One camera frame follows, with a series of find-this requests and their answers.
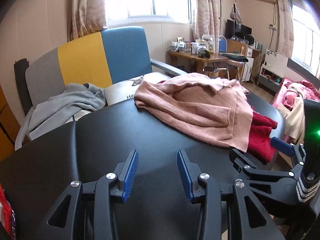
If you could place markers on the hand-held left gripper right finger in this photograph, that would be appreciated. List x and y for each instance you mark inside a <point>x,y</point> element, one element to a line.
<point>185,175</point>

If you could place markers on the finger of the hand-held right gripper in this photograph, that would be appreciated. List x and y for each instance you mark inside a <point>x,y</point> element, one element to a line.
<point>281,145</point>
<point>240,160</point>

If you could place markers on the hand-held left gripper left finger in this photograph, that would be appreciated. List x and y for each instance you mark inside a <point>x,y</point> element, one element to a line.
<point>131,175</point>

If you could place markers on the pink knitted sweater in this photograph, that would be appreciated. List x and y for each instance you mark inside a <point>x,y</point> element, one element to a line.
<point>190,105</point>

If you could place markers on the cream blanket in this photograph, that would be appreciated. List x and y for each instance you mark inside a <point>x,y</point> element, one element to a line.
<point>295,120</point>

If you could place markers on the red knitted garment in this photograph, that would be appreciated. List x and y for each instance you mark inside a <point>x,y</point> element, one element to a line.
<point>260,135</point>

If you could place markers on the pink bed blanket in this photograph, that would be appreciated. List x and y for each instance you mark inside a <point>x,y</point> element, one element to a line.
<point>285,95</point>

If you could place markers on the white side cabinet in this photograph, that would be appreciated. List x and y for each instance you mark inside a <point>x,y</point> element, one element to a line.
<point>275,62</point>

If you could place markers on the white printed cushion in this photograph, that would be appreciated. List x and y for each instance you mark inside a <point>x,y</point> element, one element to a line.
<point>120,90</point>

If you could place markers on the round stool with green cloth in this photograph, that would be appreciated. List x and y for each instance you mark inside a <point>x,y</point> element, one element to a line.
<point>236,61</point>

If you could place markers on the grey garment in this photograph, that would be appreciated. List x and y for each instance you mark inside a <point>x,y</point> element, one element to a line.
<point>62,102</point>

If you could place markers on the small desk fan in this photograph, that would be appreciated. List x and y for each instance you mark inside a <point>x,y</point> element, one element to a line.
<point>249,40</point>

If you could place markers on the light wooden cupboard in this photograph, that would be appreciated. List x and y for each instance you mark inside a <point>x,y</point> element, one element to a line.
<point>235,46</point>

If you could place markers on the beige patterned curtain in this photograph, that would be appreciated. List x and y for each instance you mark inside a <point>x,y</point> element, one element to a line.
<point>283,17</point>
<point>205,12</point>
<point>85,7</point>

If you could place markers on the blue chair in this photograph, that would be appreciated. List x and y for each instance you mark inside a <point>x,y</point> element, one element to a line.
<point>222,46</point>

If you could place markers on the black monitor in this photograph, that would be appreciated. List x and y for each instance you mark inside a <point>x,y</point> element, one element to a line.
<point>231,28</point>

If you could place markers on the grey yellow blue sofa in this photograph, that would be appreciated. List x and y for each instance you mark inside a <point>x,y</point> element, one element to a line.
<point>80,57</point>

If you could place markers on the hanging grey cloth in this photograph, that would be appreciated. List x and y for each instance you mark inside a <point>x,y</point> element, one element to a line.
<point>236,12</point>

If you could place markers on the orange wooden cabinet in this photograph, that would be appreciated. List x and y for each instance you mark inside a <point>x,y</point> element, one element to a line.
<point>5,130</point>

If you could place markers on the black cylinder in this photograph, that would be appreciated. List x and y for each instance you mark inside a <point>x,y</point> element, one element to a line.
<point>20,85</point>

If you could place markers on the white floor lamp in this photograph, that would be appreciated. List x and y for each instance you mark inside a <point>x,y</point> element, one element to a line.
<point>221,0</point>

